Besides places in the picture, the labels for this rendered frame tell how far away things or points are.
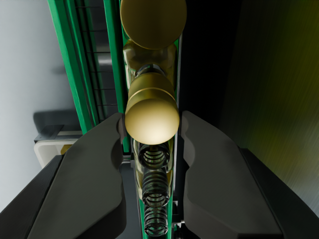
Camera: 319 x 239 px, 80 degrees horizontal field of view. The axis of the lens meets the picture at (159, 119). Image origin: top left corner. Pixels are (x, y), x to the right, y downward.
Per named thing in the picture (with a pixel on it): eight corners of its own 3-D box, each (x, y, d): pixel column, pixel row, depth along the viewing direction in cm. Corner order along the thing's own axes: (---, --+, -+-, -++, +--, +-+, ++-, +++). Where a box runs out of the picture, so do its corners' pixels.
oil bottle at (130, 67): (164, 56, 38) (178, 105, 20) (136, 57, 38) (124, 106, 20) (164, 24, 35) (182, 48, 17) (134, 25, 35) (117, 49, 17)
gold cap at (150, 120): (173, 113, 16) (180, 145, 12) (130, 114, 16) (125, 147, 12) (174, 71, 14) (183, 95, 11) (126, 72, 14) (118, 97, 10)
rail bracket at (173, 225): (189, 200, 63) (198, 244, 51) (168, 201, 63) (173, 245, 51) (190, 192, 61) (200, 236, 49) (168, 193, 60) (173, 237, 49)
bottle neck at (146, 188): (166, 174, 25) (169, 208, 21) (143, 176, 25) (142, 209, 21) (166, 158, 24) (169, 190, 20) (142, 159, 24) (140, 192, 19)
